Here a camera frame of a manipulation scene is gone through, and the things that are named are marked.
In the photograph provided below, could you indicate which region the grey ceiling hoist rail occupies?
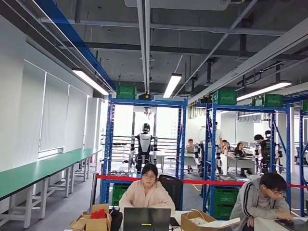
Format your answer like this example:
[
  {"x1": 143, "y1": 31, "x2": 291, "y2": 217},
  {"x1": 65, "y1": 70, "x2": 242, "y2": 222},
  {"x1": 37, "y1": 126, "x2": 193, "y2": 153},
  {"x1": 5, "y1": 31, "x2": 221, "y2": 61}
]
[{"x1": 136, "y1": 0, "x2": 152, "y2": 95}]

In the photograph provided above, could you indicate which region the open cardboard box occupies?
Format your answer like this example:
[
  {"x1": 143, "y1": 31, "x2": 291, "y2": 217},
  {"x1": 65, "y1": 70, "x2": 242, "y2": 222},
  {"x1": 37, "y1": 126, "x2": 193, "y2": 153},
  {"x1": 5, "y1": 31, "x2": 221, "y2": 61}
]
[{"x1": 69, "y1": 204, "x2": 112, "y2": 231}]

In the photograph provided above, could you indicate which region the long green-topped table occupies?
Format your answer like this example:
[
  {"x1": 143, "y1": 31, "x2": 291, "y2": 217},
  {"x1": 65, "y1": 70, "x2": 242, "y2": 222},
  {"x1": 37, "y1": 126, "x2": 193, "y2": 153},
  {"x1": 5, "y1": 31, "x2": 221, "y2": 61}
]
[{"x1": 0, "y1": 147, "x2": 103, "y2": 230}]

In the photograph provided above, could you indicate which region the white and black humanoid robot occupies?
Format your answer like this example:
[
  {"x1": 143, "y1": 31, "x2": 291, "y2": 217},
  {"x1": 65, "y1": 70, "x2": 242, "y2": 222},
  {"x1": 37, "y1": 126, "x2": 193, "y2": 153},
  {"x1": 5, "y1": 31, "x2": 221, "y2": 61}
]
[{"x1": 130, "y1": 123, "x2": 159, "y2": 174}]

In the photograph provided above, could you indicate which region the black office chair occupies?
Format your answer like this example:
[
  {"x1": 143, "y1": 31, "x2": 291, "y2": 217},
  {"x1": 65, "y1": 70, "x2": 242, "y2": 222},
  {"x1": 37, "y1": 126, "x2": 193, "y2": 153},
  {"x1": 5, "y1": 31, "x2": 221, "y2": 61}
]
[{"x1": 158, "y1": 174, "x2": 183, "y2": 212}]

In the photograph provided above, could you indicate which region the black bag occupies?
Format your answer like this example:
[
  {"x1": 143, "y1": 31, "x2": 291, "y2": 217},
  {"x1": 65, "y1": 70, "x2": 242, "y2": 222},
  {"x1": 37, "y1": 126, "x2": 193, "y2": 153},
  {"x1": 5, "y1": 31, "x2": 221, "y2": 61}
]
[{"x1": 109, "y1": 207, "x2": 123, "y2": 231}]

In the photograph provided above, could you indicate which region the red barrier tape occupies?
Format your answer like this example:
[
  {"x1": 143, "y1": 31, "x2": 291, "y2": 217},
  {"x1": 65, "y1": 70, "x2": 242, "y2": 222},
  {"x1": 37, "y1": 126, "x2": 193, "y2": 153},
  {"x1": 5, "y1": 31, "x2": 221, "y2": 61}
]
[{"x1": 96, "y1": 174, "x2": 308, "y2": 189}]

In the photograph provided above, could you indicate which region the white office desk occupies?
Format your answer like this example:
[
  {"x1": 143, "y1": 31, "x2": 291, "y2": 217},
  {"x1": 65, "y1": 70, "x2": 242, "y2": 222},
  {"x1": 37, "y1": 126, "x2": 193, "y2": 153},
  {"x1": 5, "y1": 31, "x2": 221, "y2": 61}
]
[{"x1": 226, "y1": 154, "x2": 256, "y2": 175}]

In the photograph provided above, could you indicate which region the cardboard box with handles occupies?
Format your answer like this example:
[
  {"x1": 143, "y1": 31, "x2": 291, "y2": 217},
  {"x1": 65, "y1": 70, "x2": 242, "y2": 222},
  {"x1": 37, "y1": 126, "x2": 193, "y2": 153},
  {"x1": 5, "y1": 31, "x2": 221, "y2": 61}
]
[{"x1": 180, "y1": 209, "x2": 217, "y2": 231}]

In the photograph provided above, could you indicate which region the blue overhead steel beam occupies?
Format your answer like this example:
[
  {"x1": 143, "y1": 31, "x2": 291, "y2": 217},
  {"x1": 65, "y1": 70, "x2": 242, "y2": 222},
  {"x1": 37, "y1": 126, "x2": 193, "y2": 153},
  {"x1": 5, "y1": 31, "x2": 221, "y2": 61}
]
[{"x1": 33, "y1": 0, "x2": 116, "y2": 91}]

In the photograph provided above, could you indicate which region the dark grey laptop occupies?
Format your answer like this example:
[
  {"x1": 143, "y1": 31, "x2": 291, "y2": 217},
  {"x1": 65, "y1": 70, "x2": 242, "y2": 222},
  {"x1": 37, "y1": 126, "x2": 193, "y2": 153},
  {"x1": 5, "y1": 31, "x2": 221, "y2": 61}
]
[
  {"x1": 123, "y1": 207, "x2": 172, "y2": 231},
  {"x1": 274, "y1": 218, "x2": 308, "y2": 231}
]

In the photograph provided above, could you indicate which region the ceiling strip light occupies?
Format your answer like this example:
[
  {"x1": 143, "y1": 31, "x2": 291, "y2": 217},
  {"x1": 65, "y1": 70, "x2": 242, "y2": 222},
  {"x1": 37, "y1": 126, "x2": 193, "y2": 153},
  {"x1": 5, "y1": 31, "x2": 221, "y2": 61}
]
[
  {"x1": 236, "y1": 80, "x2": 292, "y2": 102},
  {"x1": 72, "y1": 68, "x2": 109, "y2": 96},
  {"x1": 163, "y1": 73, "x2": 183, "y2": 99}
]

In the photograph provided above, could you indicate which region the red cloth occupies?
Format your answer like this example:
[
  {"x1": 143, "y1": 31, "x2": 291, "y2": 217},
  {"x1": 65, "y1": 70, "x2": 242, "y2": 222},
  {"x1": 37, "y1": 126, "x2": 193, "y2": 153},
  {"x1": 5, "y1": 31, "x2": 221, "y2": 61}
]
[{"x1": 90, "y1": 208, "x2": 107, "y2": 220}]

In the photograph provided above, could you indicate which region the dark humanoid robot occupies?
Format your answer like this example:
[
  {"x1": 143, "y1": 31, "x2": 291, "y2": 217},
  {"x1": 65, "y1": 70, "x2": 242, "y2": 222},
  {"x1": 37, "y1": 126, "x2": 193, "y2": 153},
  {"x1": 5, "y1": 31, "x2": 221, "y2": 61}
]
[{"x1": 254, "y1": 130, "x2": 284, "y2": 174}]

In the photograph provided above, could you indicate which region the black barrier post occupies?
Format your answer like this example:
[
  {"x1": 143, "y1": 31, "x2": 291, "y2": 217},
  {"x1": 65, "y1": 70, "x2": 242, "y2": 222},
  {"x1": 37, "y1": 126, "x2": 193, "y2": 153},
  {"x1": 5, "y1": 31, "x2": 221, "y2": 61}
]
[{"x1": 89, "y1": 172, "x2": 99, "y2": 214}]

